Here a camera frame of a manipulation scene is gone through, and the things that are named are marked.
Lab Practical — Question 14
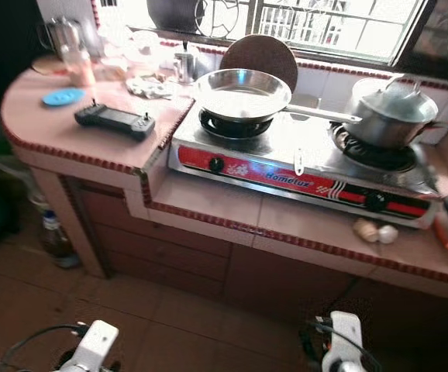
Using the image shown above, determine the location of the window with metal grille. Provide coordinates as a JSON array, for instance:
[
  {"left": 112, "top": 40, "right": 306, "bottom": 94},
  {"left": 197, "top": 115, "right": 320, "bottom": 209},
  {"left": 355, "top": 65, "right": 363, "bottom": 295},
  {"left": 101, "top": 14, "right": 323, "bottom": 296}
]
[{"left": 92, "top": 0, "right": 448, "bottom": 67}]

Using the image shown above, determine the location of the white garlic bulb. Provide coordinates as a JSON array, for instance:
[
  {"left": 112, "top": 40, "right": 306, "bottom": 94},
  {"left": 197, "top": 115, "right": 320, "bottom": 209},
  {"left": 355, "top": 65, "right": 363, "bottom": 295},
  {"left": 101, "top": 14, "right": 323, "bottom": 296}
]
[{"left": 376, "top": 224, "right": 400, "bottom": 246}]

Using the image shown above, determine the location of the brown garlic bulb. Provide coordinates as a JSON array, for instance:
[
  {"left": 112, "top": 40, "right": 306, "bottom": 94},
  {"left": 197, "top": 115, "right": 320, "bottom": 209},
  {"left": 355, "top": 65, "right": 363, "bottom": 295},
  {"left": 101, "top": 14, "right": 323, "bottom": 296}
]
[{"left": 353, "top": 218, "right": 381, "bottom": 243}]

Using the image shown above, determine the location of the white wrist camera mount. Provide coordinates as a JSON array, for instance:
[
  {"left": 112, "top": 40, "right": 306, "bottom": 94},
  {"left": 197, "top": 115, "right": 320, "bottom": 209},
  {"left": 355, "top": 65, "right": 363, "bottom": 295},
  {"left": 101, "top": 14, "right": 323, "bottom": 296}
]
[
  {"left": 71, "top": 319, "right": 121, "bottom": 372},
  {"left": 328, "top": 311, "right": 367, "bottom": 372}
]

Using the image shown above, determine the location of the steel coffee pot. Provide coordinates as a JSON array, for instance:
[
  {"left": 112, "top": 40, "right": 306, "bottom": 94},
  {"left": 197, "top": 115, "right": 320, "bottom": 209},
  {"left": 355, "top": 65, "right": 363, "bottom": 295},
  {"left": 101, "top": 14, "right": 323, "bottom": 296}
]
[{"left": 49, "top": 16, "right": 86, "bottom": 56}]

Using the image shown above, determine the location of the plastic bottle with dark liquid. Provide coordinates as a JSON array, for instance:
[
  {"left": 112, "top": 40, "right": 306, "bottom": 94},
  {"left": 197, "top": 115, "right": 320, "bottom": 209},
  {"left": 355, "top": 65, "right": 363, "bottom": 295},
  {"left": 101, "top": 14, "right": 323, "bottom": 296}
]
[{"left": 37, "top": 208, "right": 82, "bottom": 269}]

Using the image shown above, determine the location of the steel mug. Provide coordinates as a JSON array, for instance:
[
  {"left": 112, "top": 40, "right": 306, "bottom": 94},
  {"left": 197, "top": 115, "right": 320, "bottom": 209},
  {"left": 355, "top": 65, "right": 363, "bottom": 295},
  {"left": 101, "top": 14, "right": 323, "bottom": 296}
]
[{"left": 173, "top": 42, "right": 202, "bottom": 85}]

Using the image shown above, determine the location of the round brown board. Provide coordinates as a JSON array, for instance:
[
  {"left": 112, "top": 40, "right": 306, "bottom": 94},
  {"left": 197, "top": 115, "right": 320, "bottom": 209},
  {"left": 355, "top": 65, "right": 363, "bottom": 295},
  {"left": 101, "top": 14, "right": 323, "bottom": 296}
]
[{"left": 219, "top": 34, "right": 299, "bottom": 95}]

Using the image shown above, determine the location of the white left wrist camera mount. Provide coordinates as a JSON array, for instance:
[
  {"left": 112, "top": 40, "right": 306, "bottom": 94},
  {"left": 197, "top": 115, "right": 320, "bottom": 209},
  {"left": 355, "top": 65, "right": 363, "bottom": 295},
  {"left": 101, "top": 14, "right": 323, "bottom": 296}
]
[{"left": 71, "top": 319, "right": 121, "bottom": 372}]

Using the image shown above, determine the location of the black burner grate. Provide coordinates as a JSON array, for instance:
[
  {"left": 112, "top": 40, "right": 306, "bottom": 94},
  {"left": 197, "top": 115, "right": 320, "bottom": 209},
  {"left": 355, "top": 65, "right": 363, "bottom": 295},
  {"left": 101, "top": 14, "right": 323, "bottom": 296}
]
[
  {"left": 330, "top": 124, "right": 419, "bottom": 174},
  {"left": 198, "top": 108, "right": 276, "bottom": 141}
]

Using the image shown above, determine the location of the crumpled grey cloth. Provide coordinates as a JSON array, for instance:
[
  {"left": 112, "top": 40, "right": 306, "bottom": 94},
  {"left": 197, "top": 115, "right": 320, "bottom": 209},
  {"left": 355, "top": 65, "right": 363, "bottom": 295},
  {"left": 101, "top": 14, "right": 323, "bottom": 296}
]
[{"left": 125, "top": 73, "right": 175, "bottom": 101}]

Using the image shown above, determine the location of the steel pot with lid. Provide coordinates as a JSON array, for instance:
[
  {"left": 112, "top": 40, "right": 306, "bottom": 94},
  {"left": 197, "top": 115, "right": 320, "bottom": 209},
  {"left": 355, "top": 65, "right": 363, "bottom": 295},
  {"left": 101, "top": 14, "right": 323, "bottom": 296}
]
[{"left": 339, "top": 75, "right": 448, "bottom": 150}]

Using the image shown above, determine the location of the black handheld controller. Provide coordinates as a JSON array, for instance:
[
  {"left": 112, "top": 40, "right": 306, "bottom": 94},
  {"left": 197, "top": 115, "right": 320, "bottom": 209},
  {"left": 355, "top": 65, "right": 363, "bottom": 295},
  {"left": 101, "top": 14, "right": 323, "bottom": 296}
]
[{"left": 74, "top": 102, "right": 157, "bottom": 143}]

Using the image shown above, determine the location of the blue round coaster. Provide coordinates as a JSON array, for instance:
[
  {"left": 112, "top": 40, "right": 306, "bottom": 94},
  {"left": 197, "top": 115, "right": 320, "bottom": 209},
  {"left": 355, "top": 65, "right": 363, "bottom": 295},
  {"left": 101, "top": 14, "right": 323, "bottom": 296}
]
[{"left": 41, "top": 87, "right": 88, "bottom": 108}]

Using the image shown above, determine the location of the red fronted steel gas stove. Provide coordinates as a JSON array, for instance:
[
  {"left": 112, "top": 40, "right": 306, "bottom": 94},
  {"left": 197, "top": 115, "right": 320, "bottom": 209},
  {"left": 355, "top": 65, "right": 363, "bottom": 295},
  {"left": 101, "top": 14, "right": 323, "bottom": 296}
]
[{"left": 167, "top": 107, "right": 448, "bottom": 230}]

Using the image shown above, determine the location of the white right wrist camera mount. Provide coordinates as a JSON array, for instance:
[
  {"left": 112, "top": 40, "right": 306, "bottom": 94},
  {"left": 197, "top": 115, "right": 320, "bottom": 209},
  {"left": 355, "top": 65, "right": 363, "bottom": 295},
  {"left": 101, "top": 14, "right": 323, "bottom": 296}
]
[{"left": 328, "top": 311, "right": 367, "bottom": 372}]

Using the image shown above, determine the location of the steel frying pan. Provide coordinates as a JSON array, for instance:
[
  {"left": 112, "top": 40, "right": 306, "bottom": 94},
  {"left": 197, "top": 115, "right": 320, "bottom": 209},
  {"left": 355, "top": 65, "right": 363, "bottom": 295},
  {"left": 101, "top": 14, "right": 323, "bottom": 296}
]
[{"left": 192, "top": 67, "right": 364, "bottom": 126}]

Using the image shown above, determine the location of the glass jar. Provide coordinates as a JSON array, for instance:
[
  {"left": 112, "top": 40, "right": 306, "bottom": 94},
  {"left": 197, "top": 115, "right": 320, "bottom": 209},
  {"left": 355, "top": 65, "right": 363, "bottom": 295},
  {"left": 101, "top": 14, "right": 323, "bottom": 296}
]
[{"left": 60, "top": 42, "right": 98, "bottom": 88}]

